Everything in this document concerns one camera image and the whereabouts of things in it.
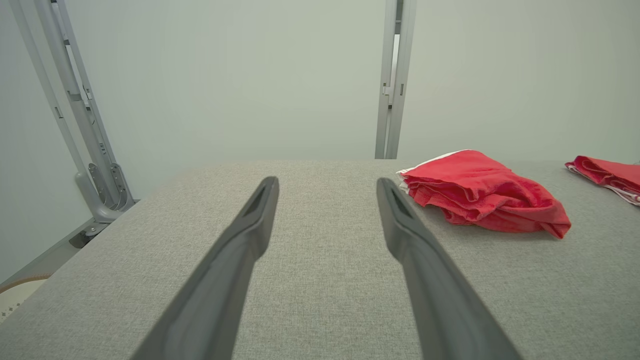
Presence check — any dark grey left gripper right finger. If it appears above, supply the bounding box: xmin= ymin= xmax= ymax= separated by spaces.
xmin=377 ymin=178 xmax=523 ymax=360

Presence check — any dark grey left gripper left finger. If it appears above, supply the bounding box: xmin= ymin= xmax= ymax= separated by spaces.
xmin=131 ymin=176 xmax=279 ymax=360

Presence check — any red jersey with white sleeves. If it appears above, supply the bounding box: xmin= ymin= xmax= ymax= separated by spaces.
xmin=565 ymin=155 xmax=640 ymax=207

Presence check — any grey fabric sofa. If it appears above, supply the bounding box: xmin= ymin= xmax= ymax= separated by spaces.
xmin=0 ymin=160 xmax=640 ymax=360

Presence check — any crumpled red garment white trim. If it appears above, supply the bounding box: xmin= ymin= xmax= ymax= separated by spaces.
xmin=397 ymin=149 xmax=572 ymax=240

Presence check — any grey double-post partition frame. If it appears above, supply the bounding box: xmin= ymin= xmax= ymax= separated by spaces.
xmin=374 ymin=0 xmax=418 ymax=160

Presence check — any grey partition frame with sticker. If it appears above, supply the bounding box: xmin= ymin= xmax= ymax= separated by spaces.
xmin=9 ymin=0 xmax=137 ymax=250

